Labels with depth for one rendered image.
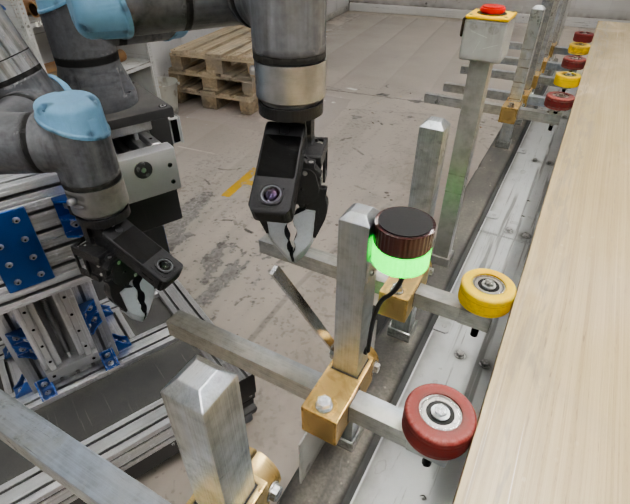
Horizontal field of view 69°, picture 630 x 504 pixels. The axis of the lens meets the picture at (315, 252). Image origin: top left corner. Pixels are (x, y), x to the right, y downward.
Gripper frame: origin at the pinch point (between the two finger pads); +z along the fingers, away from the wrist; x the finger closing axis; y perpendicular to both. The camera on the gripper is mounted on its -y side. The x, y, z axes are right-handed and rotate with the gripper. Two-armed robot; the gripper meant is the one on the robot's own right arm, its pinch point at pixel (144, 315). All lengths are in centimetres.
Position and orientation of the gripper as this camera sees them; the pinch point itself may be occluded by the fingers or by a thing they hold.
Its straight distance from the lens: 80.7
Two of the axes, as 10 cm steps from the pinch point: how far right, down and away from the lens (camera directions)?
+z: 0.0, 8.0, 6.0
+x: -4.8, 5.2, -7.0
